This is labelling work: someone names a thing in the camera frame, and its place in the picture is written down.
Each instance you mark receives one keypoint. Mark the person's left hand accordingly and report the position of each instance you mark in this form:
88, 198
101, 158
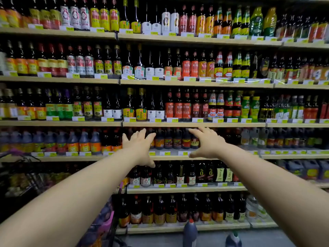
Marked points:
138, 149

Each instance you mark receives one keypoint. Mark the person's right hand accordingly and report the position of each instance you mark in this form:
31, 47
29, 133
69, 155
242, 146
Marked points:
212, 145

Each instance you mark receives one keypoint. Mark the person's left middle finger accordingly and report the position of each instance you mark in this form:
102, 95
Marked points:
142, 135

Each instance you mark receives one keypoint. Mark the person's left thumb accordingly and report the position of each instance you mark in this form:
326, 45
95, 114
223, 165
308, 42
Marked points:
151, 162

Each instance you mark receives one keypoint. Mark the person's right thumb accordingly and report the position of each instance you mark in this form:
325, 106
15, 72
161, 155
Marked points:
201, 154

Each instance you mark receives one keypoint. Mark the person's right middle finger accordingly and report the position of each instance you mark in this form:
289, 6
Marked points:
204, 129

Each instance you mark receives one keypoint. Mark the person's left little finger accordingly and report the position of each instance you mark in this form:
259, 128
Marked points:
125, 140

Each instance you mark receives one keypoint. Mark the person's left forearm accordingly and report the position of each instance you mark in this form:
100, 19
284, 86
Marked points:
77, 195

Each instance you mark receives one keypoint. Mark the person's right forearm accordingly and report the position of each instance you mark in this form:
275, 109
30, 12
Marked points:
277, 187

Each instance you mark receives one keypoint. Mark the wooden store shelving unit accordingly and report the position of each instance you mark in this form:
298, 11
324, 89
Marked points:
192, 124

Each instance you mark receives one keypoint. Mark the row of black bottles white labels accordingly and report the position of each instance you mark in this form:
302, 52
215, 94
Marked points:
190, 173

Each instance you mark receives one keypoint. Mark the row of short-neck dark sauce bottles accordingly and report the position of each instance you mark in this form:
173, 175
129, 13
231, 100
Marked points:
180, 108

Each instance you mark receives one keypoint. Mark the rows of yellow price tags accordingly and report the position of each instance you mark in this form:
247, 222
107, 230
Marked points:
172, 120

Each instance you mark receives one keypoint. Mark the row of brown vinegar bottles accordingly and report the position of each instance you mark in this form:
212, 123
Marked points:
180, 209

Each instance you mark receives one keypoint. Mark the row of dark bottles colourful labels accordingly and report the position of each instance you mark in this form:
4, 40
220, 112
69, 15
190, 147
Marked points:
164, 64

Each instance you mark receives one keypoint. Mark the cluster of clear plastic bottles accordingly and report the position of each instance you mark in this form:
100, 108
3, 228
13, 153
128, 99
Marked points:
253, 208

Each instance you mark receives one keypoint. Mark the row of pale and dark jugs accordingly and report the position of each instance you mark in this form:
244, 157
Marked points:
282, 138

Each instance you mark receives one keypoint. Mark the dark jug with red cap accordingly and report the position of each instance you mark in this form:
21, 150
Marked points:
190, 234

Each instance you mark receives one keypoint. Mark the dark jug with green cap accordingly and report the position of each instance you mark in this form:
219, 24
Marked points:
233, 241

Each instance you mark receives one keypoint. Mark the row of large translucent canisters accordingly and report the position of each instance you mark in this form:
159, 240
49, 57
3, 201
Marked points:
308, 169

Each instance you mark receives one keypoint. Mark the row of tall mixed-label sauce bottles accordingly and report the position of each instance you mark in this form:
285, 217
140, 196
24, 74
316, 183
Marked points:
164, 20

